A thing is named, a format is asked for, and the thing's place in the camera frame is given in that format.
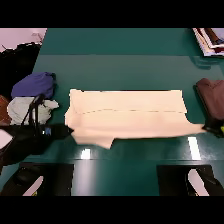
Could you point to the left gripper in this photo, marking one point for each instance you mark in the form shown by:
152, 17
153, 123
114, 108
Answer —
61, 130

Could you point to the cream shirt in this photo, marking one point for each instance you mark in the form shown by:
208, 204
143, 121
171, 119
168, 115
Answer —
130, 116

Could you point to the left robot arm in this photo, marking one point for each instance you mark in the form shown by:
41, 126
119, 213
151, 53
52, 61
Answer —
23, 141

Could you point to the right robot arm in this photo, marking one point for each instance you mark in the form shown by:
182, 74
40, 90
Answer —
173, 180

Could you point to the pale grey garment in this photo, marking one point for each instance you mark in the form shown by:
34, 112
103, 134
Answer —
18, 110

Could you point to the blue garment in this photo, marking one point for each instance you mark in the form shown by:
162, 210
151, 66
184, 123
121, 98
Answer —
33, 85

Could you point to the black garment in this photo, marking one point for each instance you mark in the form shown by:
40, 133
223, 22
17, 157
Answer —
16, 66

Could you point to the dark brown garment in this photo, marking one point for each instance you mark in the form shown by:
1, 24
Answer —
213, 98

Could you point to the heap of clothes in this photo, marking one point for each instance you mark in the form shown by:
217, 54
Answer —
210, 41

